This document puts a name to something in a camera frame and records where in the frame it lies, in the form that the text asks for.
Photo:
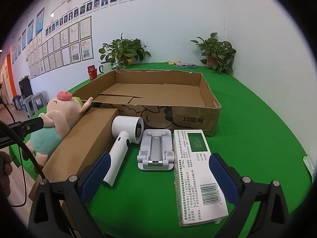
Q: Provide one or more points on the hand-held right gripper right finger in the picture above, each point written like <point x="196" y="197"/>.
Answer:
<point x="220" y="176"/>

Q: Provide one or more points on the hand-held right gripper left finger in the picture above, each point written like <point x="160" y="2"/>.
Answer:
<point x="99" y="173"/>

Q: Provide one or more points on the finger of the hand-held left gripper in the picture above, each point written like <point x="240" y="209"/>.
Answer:
<point x="28" y="126"/>

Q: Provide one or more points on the white hair dryer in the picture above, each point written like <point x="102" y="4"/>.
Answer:
<point x="118" y="148"/>

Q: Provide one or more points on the pink pig plush toy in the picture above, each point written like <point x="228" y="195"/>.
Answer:
<point x="59" y="119"/>

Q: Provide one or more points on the large cardboard box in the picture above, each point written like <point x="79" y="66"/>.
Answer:
<point x="161" y="96"/>

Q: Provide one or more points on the person's left hand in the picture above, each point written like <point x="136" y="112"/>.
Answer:
<point x="5" y="178"/>

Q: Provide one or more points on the grey plastic stool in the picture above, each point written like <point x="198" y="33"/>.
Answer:
<point x="27" y="106"/>
<point x="39" y="101"/>

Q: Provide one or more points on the white and green medicine box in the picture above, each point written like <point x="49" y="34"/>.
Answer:
<point x="195" y="168"/>

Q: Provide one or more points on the long closed brown cardboard box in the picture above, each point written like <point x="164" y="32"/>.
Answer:
<point x="84" y="138"/>

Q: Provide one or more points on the black cabinet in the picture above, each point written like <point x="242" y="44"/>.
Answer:
<point x="25" y="86"/>

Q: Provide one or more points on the green tablecloth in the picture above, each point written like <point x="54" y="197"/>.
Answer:
<point x="247" y="129"/>

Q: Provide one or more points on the white folding phone stand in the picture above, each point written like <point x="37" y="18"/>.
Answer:
<point x="154" y="148"/>

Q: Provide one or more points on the red gift box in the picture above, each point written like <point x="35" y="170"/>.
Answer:
<point x="92" y="73"/>

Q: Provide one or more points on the small white green packet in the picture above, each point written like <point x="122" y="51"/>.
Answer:
<point x="307" y="164"/>

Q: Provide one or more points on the pack of small bottles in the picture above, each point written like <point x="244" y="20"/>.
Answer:
<point x="185" y="65"/>

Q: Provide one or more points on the bushy potted green plant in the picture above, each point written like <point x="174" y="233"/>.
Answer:
<point x="121" y="52"/>

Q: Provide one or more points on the yellow packet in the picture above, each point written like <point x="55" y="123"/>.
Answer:
<point x="173" y="62"/>

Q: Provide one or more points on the potted plant in brown pot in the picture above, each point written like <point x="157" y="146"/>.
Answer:
<point x="218" y="52"/>

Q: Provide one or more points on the row of portrait photos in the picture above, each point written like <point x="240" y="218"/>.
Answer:
<point x="99" y="3"/>

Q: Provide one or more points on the row of blue wall posters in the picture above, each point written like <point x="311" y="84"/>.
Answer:
<point x="30" y="31"/>

